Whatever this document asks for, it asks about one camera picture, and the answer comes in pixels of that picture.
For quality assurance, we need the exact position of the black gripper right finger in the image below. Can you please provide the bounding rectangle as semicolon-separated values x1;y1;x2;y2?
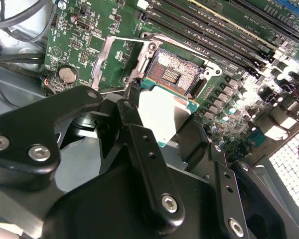
176;116;299;239

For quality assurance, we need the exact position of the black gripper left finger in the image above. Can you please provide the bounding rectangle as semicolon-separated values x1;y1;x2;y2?
0;80;186;235

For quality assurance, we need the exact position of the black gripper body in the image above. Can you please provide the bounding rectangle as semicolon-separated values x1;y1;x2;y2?
43;109;222;239

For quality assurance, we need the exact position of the metal socket cover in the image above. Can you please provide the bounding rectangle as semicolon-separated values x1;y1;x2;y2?
91;35;156;95

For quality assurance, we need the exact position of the silver CPU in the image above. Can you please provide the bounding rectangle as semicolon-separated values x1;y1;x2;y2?
137;77;200;149

